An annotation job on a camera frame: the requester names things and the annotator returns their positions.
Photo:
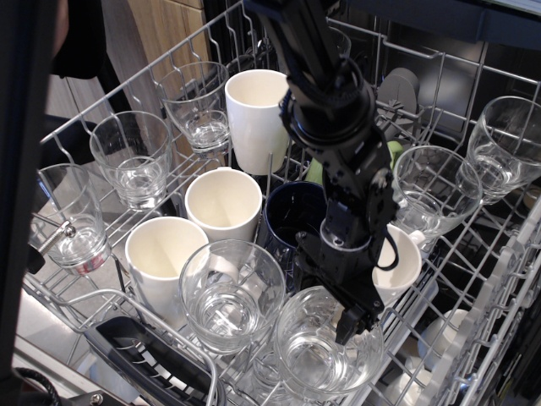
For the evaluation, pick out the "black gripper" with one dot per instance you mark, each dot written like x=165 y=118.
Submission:
x=346 y=273

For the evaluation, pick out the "clear glass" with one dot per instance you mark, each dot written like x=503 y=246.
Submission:
x=194 y=100
x=66 y=197
x=133 y=150
x=504 y=146
x=342 y=41
x=231 y=292
x=436 y=190
x=311 y=364

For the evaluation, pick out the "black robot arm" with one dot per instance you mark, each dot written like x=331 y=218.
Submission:
x=329 y=110

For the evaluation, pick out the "white cup middle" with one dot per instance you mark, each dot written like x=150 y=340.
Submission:
x=225 y=203

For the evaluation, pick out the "white cup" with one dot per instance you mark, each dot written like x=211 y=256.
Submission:
x=225 y=203
x=156 y=252

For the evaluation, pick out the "white cup front left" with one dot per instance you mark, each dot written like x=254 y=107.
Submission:
x=156 y=252

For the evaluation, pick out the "white mug right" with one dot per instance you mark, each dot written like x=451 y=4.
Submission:
x=392 y=284

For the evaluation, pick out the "white dishes lower rack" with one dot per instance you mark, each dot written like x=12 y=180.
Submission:
x=435 y=340

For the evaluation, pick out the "small glass under rack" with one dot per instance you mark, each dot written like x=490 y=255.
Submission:
x=266 y=381

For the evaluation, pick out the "dark blue mug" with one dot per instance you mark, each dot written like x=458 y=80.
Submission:
x=291 y=208

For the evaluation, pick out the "green mug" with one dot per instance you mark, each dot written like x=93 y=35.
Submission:
x=315 y=171

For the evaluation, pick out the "tall white mug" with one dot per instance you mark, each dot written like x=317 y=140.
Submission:
x=259 y=139

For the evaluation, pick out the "metal clamp screw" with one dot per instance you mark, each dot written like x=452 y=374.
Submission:
x=61 y=230

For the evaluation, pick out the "grey wire dishwasher rack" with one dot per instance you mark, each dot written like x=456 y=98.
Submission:
x=489 y=265

